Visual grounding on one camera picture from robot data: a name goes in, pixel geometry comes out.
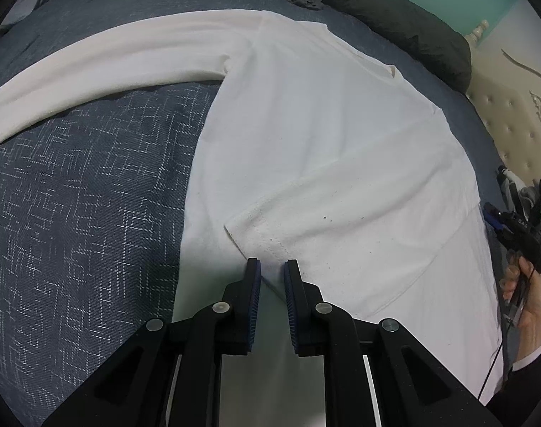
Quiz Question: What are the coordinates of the black cable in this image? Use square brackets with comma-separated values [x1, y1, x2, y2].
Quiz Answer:
[477, 271, 535, 402]

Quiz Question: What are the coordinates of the person's right forearm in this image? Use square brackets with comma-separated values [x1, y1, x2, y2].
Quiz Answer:
[486, 350, 541, 427]

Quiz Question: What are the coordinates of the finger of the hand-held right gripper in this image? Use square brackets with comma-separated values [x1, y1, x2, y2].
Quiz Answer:
[483, 202, 517, 242]

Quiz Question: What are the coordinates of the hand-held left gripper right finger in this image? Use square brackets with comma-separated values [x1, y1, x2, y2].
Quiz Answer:
[284, 259, 491, 427]

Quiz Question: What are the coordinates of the white long-sleeve shirt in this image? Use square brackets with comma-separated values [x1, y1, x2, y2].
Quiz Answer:
[0, 9, 505, 427]

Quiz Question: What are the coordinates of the person's right hand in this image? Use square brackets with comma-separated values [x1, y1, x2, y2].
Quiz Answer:
[501, 255, 541, 362]

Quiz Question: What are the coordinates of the dark grey rolled duvet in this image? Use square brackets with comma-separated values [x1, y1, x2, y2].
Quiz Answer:
[66, 0, 473, 92]

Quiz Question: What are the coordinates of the black and white striped garment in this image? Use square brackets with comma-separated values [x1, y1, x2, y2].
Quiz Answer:
[497, 165, 535, 208]

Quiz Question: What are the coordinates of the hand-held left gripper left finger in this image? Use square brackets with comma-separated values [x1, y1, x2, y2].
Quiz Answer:
[41, 258, 262, 427]

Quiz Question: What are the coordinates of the cream tufted headboard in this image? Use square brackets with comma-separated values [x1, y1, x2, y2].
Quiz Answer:
[464, 19, 541, 206]

